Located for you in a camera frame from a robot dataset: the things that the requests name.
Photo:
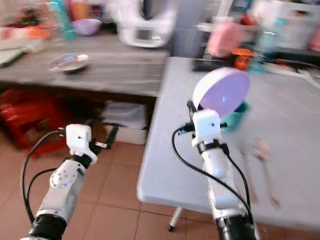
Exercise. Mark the large purple bowl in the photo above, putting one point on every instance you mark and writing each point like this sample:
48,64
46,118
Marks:
222,92

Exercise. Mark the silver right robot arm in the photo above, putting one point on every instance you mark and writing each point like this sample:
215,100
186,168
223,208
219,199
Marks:
222,185

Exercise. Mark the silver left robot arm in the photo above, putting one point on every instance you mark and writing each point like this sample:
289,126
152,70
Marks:
62,187

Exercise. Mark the white storage box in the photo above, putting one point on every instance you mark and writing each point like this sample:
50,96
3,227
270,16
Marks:
126,120

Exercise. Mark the teal bowl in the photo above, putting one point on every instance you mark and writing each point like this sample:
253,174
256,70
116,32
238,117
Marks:
235,119

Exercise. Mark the white folding table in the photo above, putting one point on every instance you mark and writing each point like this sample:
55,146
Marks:
180,165

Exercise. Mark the grey wooden counter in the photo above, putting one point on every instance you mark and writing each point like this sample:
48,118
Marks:
120,70

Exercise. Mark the red plastic stool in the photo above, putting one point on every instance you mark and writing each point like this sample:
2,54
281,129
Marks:
30,117

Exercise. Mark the clear glass dish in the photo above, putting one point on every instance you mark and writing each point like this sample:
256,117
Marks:
69,62

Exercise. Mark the small orange container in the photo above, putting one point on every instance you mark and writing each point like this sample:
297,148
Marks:
242,59

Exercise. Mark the pink container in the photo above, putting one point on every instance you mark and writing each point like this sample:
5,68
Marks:
226,39

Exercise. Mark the wooden spoon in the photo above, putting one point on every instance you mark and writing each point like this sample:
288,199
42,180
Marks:
266,165

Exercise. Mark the small purple bowl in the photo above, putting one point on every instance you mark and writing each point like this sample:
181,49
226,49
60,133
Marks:
86,26

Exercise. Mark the white rice cooker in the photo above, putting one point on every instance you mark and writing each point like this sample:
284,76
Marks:
142,27

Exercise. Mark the clear plastic water bottle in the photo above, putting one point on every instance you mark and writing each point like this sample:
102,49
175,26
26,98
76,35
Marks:
270,45

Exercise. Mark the teal bottle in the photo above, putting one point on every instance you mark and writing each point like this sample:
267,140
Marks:
62,21

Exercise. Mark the pale green cloth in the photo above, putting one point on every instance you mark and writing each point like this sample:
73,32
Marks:
15,50

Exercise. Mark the orange bottle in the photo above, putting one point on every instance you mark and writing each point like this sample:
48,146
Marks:
80,10

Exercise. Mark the white plastic basket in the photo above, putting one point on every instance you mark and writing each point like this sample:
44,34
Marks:
295,20

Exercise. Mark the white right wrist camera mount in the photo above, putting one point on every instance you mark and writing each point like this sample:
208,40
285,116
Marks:
206,122

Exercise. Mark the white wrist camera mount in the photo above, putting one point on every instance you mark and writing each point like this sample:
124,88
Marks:
206,122
78,136

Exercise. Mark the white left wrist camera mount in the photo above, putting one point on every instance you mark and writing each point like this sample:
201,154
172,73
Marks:
78,136

